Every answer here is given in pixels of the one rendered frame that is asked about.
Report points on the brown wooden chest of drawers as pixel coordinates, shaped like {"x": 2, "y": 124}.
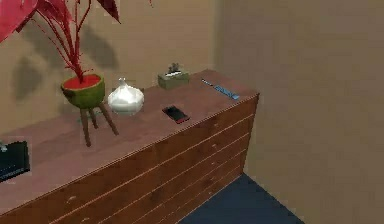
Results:
{"x": 173, "y": 166}

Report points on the black red cell phone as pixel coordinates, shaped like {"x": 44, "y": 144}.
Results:
{"x": 175, "y": 114}

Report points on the green tissue box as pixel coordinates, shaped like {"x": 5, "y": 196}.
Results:
{"x": 173, "y": 80}

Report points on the blue pen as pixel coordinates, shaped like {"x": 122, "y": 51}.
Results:
{"x": 224, "y": 90}

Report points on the white round vase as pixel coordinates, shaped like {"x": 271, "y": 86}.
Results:
{"x": 126, "y": 99}

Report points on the red house plant green pot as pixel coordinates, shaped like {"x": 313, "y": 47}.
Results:
{"x": 83, "y": 93}

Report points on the black box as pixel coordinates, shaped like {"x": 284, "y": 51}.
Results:
{"x": 13, "y": 160}

